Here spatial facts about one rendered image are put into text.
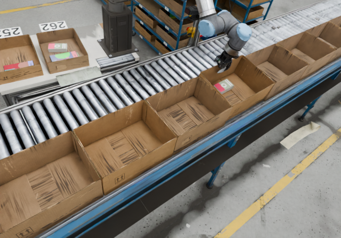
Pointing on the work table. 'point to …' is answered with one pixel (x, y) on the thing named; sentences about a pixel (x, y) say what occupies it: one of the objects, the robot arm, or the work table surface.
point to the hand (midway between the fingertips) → (219, 70)
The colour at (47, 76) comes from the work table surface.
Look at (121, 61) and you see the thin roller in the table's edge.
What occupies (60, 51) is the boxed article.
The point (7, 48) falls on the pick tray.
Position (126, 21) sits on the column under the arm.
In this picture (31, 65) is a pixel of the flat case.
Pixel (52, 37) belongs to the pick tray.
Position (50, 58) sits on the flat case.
